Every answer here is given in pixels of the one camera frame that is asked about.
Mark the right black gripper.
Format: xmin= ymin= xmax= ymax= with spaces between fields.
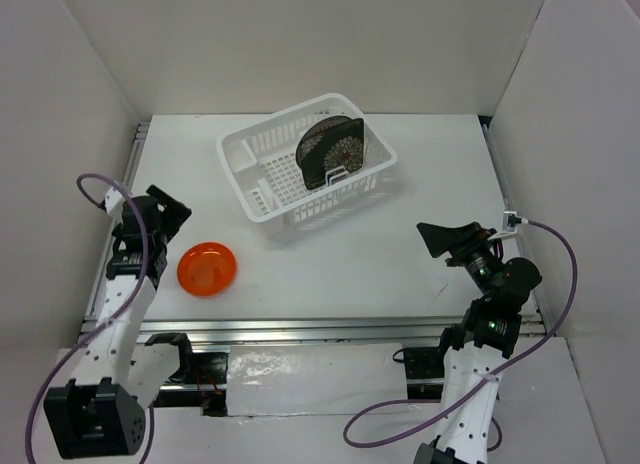
xmin=418 ymin=220 xmax=502 ymax=297

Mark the white foam board cover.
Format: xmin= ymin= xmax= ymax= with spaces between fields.
xmin=226 ymin=343 xmax=407 ymax=417

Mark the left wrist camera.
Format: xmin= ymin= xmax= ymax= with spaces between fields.
xmin=103 ymin=187 xmax=131 ymax=220

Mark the aluminium rail frame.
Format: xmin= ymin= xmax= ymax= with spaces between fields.
xmin=77 ymin=114 xmax=546 ymax=346

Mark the black square floral plate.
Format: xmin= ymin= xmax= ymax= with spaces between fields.
xmin=295 ymin=118 xmax=365 ymax=191

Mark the white plastic dish rack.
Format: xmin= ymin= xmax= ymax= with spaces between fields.
xmin=216 ymin=93 xmax=397 ymax=234

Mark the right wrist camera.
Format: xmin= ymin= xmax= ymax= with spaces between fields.
xmin=502 ymin=210 xmax=525 ymax=234

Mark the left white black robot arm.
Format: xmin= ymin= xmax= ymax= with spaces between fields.
xmin=43 ymin=185 xmax=197 ymax=460

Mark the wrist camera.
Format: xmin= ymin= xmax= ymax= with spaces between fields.
xmin=103 ymin=187 xmax=131 ymax=220
xmin=502 ymin=210 xmax=525 ymax=234

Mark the orange round plate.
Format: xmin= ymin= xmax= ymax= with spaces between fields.
xmin=176 ymin=242 xmax=237 ymax=298

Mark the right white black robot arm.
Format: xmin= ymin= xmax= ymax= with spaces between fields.
xmin=414 ymin=222 xmax=542 ymax=463

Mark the white round sunburst plate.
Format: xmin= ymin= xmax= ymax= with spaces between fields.
xmin=308 ymin=115 xmax=351 ymax=135

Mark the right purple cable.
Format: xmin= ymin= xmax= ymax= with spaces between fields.
xmin=343 ymin=218 xmax=579 ymax=449

